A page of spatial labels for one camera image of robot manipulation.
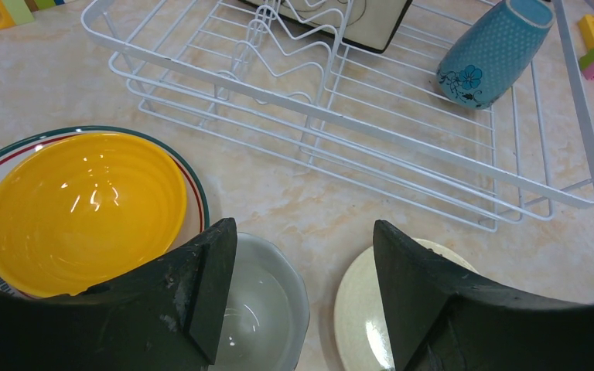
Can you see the blue mug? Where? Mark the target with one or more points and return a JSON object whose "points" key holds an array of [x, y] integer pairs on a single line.
{"points": [[493, 53]]}

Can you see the white wire dish rack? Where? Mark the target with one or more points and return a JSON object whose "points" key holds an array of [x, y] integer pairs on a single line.
{"points": [[376, 120]]}

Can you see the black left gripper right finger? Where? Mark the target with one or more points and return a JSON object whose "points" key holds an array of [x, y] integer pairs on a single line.
{"points": [[442, 316]]}

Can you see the cream small leaf plate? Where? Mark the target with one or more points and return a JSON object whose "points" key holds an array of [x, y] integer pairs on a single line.
{"points": [[360, 328]]}

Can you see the yellow bowl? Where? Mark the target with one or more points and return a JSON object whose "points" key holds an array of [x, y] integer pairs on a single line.
{"points": [[86, 209]]}

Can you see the pink mug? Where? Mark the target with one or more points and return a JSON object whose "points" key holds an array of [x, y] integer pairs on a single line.
{"points": [[267, 313]]}

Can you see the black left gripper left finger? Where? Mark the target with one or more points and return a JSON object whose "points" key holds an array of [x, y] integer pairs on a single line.
{"points": [[164, 315]]}

